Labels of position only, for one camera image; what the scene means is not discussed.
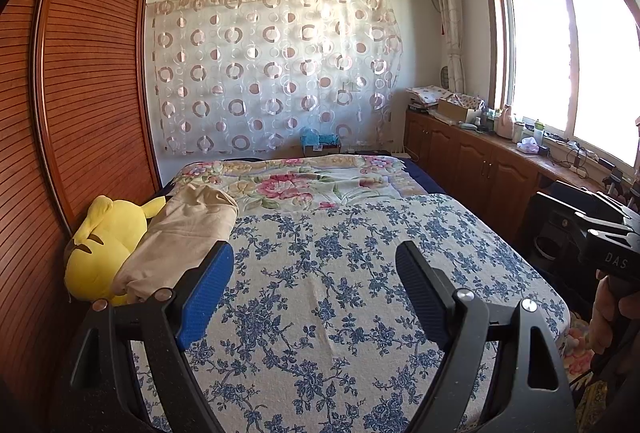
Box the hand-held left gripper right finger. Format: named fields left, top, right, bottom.
left=395, top=240, right=577, bottom=433

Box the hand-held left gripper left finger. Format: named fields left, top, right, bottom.
left=65, top=240, right=235, bottom=433

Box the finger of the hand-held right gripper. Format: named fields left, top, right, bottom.
left=538, top=191, right=636, bottom=228

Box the beige printed t-shirt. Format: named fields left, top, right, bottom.
left=111, top=183, right=240, bottom=305

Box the person's right hand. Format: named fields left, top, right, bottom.
left=589, top=275, right=640, bottom=357

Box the black chair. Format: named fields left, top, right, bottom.
left=529, top=193, right=601, bottom=315

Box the blue floral bedspread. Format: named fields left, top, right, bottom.
left=132, top=193, right=572, bottom=433

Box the pink floral cloth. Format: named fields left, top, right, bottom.
left=564, top=320, right=602, bottom=366

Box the yellow plush toy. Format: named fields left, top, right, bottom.
left=64, top=195, right=169, bottom=307

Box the pink bottle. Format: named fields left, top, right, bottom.
left=494, top=104, right=516, bottom=139

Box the wooden low cabinet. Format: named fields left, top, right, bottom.
left=404, top=110, right=612, bottom=214

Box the pink floral quilt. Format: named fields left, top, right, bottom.
left=172, top=154, right=417, bottom=217

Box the wooden framed window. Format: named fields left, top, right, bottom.
left=481, top=0, right=640, bottom=170

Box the cardboard box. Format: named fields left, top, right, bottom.
left=437, top=95, right=486, bottom=124

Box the blue tissue box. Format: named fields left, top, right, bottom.
left=300, top=127, right=342, bottom=157

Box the folded floral cloth stack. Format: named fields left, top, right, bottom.
left=406, top=85, right=449, bottom=107

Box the white patterned window curtain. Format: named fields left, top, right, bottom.
left=431, top=0, right=467, bottom=94

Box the sheer circle-patterned curtain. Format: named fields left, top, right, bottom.
left=146, top=0, right=404, bottom=157

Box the wooden slatted wardrobe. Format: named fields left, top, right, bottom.
left=0, top=0, right=162, bottom=414

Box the power strip with cables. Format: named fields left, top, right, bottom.
left=542, top=133, right=602, bottom=174

